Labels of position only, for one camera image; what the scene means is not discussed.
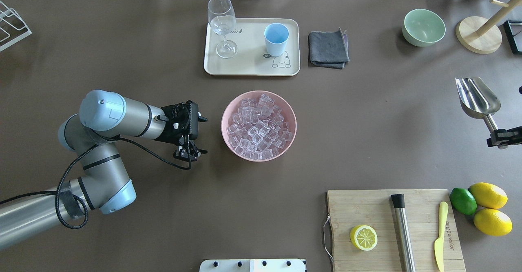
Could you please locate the steel muddler black tip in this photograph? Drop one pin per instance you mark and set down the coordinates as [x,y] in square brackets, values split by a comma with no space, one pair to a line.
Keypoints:
[405,239]

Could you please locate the pale green bowl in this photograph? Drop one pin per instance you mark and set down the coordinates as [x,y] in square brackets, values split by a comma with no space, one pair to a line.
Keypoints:
[423,28]

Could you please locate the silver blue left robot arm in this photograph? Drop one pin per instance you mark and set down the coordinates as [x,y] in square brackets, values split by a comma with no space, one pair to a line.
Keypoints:
[104,118]

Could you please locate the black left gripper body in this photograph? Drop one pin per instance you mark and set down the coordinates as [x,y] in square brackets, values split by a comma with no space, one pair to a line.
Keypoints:
[170,135]

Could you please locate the grey folded cloth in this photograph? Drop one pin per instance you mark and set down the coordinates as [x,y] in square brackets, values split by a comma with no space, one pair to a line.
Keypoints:
[328,49]

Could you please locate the black picture frame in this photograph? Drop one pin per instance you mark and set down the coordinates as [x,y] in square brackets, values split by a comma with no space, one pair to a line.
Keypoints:
[513,29]

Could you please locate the green lime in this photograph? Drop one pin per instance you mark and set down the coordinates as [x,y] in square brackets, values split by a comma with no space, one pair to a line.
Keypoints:
[463,201]

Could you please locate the cream serving tray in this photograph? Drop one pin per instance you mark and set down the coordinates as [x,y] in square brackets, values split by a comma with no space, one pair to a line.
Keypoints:
[252,57]

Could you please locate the yellow plastic knife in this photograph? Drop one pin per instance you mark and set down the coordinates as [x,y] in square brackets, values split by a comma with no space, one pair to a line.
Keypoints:
[439,242]

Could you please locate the half lemon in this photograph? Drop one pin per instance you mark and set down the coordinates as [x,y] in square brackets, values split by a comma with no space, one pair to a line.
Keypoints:
[363,237]

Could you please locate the yellow lemon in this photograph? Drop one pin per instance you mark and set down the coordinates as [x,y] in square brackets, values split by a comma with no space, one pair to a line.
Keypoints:
[488,195]
[492,222]

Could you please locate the yellow lemon upper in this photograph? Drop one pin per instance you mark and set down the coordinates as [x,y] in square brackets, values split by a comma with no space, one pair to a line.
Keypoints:
[488,195]

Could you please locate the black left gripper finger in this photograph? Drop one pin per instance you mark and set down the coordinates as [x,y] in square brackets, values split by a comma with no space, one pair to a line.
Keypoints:
[187,150]

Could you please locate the clear ice cubes pile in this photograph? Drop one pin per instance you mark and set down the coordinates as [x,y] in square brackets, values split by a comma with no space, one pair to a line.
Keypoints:
[259,127]

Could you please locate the yellow lemon lower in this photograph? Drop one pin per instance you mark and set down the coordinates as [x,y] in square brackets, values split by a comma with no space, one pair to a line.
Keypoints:
[492,222]

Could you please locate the pink bowl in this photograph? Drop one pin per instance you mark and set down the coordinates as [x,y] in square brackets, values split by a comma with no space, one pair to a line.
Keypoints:
[228,113]

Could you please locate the light blue cup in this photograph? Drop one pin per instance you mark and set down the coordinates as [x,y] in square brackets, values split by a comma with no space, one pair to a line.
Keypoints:
[276,36]

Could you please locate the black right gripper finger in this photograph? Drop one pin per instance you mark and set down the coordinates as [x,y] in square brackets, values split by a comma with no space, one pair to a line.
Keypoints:
[502,138]

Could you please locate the white wire cup rack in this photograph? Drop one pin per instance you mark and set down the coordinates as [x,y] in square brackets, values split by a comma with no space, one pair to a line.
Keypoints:
[12,27]

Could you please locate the bamboo cutting board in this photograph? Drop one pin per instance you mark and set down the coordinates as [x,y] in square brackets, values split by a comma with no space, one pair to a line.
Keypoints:
[350,208]

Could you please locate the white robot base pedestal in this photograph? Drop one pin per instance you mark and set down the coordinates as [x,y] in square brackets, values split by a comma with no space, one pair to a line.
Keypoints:
[253,265]

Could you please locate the clear wine glass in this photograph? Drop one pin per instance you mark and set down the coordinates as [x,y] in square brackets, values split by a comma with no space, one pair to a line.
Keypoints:
[222,20]

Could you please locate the steel ice scoop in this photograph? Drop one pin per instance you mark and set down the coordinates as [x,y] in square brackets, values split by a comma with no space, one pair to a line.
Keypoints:
[478,101]

